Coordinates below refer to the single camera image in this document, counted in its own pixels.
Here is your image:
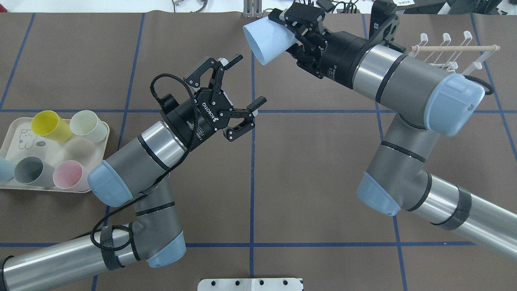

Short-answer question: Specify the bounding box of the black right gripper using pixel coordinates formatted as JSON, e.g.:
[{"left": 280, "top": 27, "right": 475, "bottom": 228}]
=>
[{"left": 268, "top": 9, "right": 367, "bottom": 89}]

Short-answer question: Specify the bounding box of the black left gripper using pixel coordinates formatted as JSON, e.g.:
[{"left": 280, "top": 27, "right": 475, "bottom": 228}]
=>
[{"left": 161, "top": 55, "right": 267, "bottom": 148}]

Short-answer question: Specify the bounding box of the light blue plastic cup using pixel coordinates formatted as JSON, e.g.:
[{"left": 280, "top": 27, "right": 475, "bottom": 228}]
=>
[{"left": 243, "top": 17, "right": 297, "bottom": 65}]

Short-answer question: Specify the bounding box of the pale green white cup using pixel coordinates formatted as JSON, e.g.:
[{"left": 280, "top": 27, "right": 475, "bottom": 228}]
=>
[{"left": 69, "top": 110, "right": 108, "bottom": 142}]

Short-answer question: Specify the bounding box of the yellow plastic cup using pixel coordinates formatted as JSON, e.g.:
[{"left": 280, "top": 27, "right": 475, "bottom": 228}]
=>
[{"left": 31, "top": 110, "right": 72, "bottom": 142}]

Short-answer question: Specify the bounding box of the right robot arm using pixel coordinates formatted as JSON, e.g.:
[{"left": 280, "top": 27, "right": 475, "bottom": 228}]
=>
[{"left": 268, "top": 0, "right": 517, "bottom": 259}]

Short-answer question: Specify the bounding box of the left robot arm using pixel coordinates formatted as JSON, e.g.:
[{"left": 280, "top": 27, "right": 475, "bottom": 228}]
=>
[{"left": 1, "top": 55, "right": 266, "bottom": 291}]

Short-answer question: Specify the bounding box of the pink plastic cup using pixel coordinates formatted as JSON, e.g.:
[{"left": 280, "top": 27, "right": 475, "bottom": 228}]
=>
[{"left": 53, "top": 160, "right": 90, "bottom": 192}]

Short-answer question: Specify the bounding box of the grey plastic cup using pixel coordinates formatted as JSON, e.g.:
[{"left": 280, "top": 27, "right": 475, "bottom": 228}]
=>
[{"left": 14, "top": 156, "right": 54, "bottom": 188}]

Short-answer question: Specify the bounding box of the cream rabbit tray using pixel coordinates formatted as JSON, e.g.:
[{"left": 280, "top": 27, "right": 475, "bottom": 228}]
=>
[{"left": 0, "top": 117, "right": 108, "bottom": 170}]

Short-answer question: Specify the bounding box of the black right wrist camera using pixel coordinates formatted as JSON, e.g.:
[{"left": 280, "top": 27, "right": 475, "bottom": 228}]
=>
[{"left": 283, "top": 2, "right": 326, "bottom": 28}]

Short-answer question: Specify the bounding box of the grey aluminium frame post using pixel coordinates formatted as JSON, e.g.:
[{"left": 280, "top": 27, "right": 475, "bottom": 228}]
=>
[{"left": 243, "top": 0, "right": 263, "bottom": 19}]

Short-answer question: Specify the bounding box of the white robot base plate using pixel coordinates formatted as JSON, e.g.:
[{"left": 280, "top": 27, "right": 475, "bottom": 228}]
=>
[{"left": 197, "top": 278, "right": 304, "bottom": 291}]

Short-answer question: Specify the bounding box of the white wire cup rack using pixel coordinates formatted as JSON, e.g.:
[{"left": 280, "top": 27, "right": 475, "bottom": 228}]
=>
[{"left": 408, "top": 31, "right": 501, "bottom": 76}]

